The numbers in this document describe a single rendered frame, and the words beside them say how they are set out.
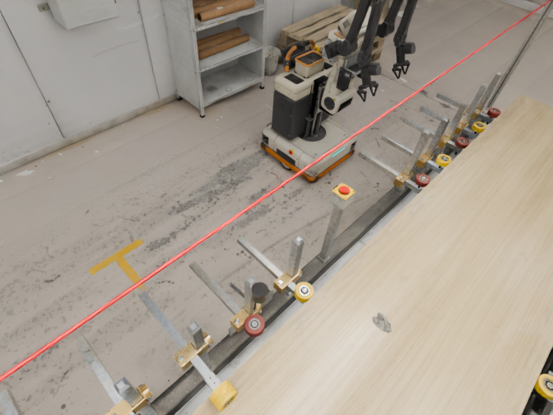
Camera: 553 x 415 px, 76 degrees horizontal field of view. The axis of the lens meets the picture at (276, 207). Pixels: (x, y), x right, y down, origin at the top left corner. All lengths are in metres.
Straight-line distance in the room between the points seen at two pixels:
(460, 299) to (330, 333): 0.60
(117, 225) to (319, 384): 2.09
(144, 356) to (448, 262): 1.79
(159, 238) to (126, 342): 0.79
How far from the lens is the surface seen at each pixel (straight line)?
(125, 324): 2.55
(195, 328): 1.22
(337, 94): 2.81
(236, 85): 4.13
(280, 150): 3.19
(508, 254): 2.02
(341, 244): 1.94
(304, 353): 1.43
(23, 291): 2.94
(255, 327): 1.45
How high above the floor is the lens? 2.25
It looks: 50 degrees down
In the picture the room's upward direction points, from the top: 6 degrees clockwise
